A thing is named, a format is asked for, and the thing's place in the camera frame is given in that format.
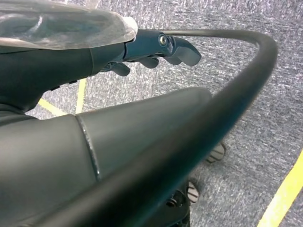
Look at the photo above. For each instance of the clear plastic cover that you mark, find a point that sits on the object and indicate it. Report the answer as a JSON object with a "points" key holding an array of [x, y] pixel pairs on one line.
{"points": [[59, 28]]}

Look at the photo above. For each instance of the yellow floor tape line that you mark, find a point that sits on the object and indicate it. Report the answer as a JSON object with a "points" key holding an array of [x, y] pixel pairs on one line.
{"points": [[81, 94]]}

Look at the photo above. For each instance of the ribbed grey robot foot pad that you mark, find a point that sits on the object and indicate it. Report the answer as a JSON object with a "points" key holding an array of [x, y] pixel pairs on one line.
{"points": [[193, 192], [215, 153]]}

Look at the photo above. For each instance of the black robot leg joint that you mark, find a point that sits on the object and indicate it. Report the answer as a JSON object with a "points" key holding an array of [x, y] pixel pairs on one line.
{"points": [[174, 206]]}

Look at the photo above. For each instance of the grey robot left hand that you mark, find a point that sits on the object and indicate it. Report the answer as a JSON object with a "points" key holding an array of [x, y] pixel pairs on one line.
{"points": [[47, 156]]}

